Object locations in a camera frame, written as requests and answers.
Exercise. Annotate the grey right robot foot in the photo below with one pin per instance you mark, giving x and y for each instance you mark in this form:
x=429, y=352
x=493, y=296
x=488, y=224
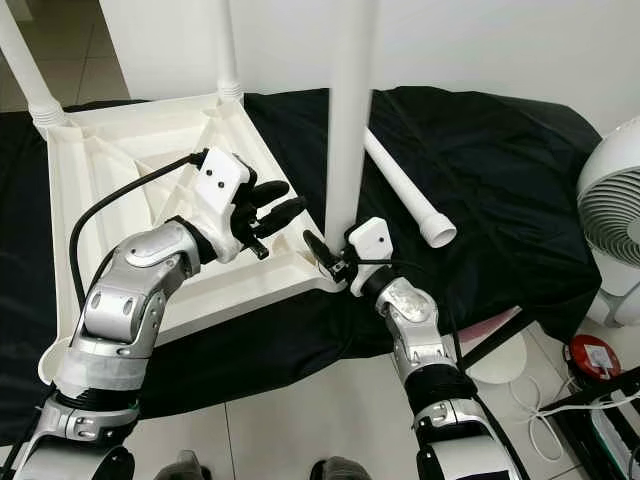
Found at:
x=342, y=470

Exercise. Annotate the white plastic table leg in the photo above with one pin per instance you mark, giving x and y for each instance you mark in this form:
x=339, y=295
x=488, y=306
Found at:
x=352, y=100
x=228, y=50
x=27, y=60
x=405, y=180

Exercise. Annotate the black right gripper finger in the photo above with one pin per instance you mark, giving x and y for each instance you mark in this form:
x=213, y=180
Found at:
x=320, y=250

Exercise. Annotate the black table cloth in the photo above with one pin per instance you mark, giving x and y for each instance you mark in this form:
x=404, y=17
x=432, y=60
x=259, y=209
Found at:
x=510, y=180

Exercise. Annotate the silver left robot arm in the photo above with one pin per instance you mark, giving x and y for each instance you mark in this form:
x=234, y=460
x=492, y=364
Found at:
x=130, y=300

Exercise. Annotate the grey left robot foot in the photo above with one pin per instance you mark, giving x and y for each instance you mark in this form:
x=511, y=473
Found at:
x=182, y=467

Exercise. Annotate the pink stool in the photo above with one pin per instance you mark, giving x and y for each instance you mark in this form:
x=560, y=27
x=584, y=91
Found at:
x=505, y=318

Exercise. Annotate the red round canister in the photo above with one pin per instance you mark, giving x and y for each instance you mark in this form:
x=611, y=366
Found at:
x=592, y=355

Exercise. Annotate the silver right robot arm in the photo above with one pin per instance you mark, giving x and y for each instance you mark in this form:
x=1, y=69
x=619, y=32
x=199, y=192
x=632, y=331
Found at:
x=410, y=315

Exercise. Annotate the black metal table leg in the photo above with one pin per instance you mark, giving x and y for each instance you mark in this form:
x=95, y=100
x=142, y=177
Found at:
x=500, y=340

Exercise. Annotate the white plastic children table top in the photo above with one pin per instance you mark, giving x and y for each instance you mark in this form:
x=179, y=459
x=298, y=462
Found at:
x=120, y=165

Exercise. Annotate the white round fan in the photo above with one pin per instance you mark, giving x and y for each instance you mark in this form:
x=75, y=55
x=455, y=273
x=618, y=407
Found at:
x=615, y=220

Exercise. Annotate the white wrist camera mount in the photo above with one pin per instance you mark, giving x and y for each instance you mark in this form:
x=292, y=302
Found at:
x=220, y=180
x=372, y=240

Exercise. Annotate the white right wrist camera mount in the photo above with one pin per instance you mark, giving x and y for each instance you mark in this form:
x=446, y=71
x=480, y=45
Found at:
x=372, y=240

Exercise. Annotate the white round floor base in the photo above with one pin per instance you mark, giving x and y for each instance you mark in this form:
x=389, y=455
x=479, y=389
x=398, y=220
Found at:
x=510, y=367

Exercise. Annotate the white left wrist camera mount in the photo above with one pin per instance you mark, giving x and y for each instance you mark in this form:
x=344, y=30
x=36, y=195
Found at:
x=220, y=180

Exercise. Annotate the grey robot foot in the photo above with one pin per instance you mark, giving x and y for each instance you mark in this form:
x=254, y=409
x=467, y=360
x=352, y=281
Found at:
x=182, y=467
x=342, y=470

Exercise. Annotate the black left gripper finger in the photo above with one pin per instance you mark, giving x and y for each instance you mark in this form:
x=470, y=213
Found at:
x=268, y=192
x=282, y=215

